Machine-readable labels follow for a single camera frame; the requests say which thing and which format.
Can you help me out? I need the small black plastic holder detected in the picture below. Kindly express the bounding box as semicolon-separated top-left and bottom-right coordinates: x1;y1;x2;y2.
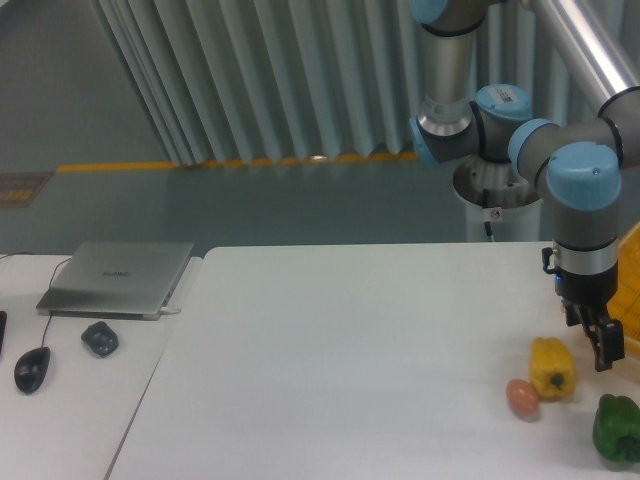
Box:
81;321;119;358

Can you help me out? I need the yellow plastic basket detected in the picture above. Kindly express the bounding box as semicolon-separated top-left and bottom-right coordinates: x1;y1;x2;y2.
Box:
585;223;639;357

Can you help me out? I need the black device at edge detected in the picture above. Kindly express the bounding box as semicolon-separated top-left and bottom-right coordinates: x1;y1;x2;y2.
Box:
0;310;8;354

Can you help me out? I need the black computer mouse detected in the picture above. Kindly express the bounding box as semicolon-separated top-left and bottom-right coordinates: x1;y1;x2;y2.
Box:
14;346;51;395

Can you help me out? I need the brown egg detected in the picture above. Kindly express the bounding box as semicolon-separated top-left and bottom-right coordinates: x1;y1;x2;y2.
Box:
505;379;539;416

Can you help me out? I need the silver closed laptop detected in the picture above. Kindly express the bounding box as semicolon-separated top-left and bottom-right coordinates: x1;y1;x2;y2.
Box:
37;242;193;320

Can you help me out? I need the yellow bell pepper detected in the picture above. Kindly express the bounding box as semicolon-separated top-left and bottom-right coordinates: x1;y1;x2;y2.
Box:
529;337;576;399

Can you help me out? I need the black pedestal cable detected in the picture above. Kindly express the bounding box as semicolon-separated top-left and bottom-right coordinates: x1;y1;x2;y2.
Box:
481;187;497;243

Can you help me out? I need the black mouse cable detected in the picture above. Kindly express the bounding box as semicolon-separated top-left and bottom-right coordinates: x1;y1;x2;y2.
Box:
0;252;72;349

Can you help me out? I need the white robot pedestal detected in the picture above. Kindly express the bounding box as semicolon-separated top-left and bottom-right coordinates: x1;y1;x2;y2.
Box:
453;156;542;242

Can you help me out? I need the grey pleated curtain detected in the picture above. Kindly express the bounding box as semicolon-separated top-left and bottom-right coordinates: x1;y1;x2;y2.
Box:
89;0;601;166

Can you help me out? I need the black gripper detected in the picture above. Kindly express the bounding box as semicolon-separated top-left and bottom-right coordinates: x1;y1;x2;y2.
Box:
541;243;625;372

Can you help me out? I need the green bell pepper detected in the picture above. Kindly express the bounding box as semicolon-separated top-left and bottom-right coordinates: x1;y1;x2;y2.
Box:
592;394;639;463

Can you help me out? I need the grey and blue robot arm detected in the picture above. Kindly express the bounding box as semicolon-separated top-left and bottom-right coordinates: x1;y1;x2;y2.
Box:
409;1;639;371

